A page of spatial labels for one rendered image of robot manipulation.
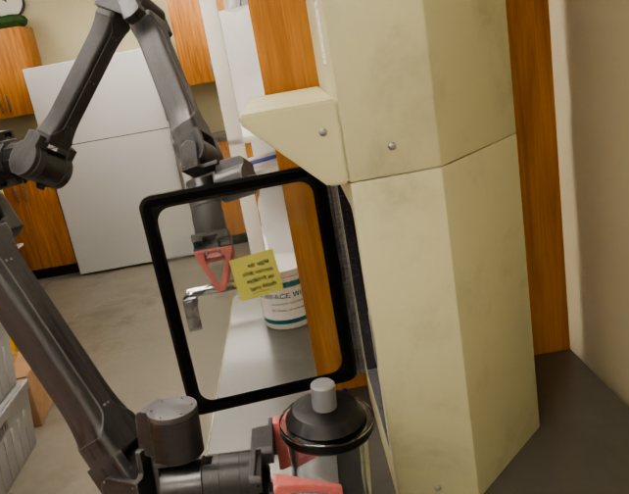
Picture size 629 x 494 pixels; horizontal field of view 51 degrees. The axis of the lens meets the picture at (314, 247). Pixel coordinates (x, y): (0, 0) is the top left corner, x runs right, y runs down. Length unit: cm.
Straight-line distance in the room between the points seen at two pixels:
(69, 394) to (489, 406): 55
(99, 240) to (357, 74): 538
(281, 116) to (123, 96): 505
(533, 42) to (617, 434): 64
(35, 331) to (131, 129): 501
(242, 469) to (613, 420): 62
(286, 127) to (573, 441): 65
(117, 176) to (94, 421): 512
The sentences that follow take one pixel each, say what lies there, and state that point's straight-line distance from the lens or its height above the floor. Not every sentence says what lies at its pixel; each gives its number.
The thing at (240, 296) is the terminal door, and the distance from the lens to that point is 113.
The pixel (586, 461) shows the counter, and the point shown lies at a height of 94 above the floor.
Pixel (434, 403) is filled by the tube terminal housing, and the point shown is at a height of 110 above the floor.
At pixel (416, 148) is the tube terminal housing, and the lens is 79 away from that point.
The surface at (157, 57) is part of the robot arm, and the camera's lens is 137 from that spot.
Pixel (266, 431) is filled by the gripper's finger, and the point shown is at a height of 114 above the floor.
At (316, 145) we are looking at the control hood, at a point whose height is 146.
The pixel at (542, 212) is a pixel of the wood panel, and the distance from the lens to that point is 126.
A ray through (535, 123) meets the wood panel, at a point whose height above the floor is 138.
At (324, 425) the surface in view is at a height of 118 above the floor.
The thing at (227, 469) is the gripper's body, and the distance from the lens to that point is 80.
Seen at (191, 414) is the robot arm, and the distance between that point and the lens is 77.
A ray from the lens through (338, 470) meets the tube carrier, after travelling 76.
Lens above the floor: 157
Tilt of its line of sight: 17 degrees down
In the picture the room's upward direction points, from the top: 10 degrees counter-clockwise
